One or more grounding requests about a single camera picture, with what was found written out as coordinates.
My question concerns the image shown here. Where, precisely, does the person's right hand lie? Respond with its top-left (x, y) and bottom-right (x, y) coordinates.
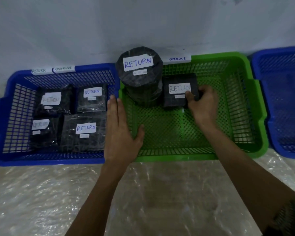
top-left (185, 84), bottom-right (219, 132)

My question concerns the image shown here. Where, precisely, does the person's left hand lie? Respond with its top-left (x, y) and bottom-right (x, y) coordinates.
top-left (103, 94), bottom-right (145, 168)

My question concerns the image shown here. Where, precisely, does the black box parcel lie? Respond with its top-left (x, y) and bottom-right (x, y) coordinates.
top-left (162, 73), bottom-right (200, 108)

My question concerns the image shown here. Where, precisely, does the person's left forearm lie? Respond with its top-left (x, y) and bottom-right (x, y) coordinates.
top-left (65, 163), bottom-right (132, 236)

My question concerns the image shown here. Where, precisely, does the person's right forearm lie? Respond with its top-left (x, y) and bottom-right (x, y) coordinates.
top-left (201, 125), bottom-right (295, 231)

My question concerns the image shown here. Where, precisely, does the green plastic mesh basket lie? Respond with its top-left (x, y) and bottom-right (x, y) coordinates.
top-left (118, 52), bottom-right (269, 162)

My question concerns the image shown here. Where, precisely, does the white paper basket label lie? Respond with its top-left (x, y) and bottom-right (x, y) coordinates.
top-left (162, 55), bottom-right (192, 65)
top-left (53, 65), bottom-right (76, 74)
top-left (31, 68), bottom-right (54, 75)

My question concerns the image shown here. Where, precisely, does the black wrapped cylindrical parcel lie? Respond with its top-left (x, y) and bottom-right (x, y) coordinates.
top-left (116, 47), bottom-right (164, 107)

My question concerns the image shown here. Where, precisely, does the large black wrapped parcel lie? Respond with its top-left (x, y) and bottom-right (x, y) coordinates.
top-left (60, 112), bottom-right (107, 153)

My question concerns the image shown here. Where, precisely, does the black wrapped flat parcel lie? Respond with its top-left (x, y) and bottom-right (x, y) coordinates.
top-left (35, 84), bottom-right (73, 116)
top-left (30, 115), bottom-right (62, 148)
top-left (76, 84), bottom-right (108, 113)

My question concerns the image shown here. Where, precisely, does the blue plastic mesh basket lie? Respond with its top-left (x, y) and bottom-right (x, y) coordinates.
top-left (0, 63), bottom-right (120, 167)
top-left (250, 46), bottom-right (295, 159)

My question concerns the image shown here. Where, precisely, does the clear plastic table sheet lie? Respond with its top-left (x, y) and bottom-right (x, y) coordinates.
top-left (0, 147), bottom-right (295, 236)

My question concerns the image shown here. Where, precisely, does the dark patterned sleeve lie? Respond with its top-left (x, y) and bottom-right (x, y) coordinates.
top-left (262, 194), bottom-right (295, 236)

